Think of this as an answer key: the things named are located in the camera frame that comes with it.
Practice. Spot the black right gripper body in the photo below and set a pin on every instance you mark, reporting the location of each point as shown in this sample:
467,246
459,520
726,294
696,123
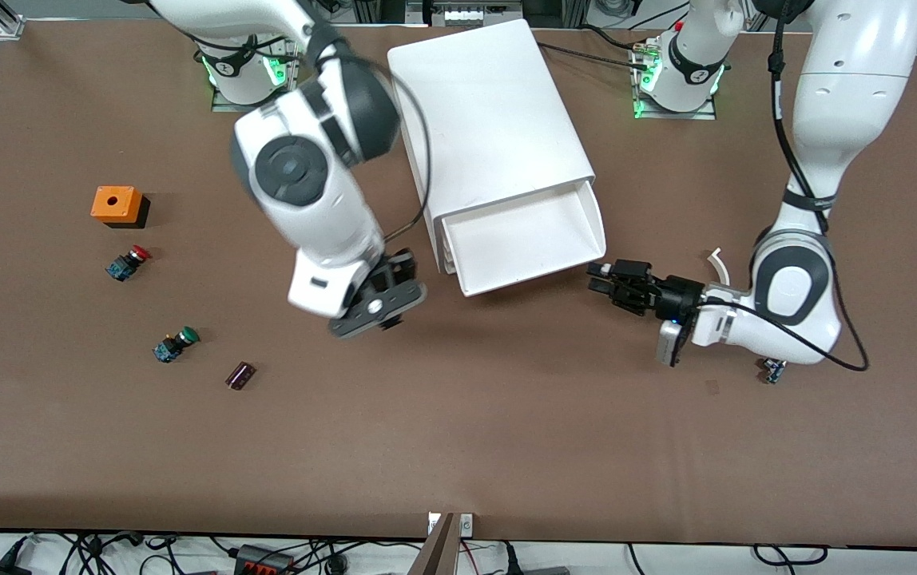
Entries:
401,267

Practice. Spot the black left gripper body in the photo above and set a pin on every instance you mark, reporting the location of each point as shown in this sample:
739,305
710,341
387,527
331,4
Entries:
676,299

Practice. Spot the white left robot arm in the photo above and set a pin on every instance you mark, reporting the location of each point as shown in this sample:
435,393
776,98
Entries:
850,80

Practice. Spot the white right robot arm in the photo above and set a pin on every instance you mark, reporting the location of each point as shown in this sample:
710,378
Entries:
299,168

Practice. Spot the green push button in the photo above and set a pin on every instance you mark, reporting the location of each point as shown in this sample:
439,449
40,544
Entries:
175,343

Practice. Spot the red push button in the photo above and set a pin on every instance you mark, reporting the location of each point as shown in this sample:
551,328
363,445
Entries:
127,263

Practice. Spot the white curved plastic piece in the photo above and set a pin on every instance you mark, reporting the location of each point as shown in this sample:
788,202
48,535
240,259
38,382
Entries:
719,263

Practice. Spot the small blue metal component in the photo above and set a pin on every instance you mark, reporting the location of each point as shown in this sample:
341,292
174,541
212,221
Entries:
775,372

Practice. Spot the brown table mat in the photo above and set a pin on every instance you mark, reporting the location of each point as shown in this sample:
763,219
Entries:
458,431

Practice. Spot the dark purple cylindrical component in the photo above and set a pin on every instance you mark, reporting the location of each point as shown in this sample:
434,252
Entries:
240,375

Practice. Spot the white power strip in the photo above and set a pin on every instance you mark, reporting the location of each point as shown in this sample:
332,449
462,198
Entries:
474,14

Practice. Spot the orange box with hole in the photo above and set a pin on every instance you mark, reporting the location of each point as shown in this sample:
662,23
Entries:
115,204

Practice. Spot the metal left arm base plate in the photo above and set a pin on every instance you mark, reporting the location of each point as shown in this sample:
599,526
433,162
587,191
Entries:
706,115

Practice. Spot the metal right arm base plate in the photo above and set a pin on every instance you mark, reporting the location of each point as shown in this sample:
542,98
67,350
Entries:
223,104

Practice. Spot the white metal bracket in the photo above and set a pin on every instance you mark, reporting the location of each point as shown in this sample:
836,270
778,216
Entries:
432,523
466,524

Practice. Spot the brown camera post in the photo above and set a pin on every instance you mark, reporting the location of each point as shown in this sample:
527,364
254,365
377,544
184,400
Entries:
434,555

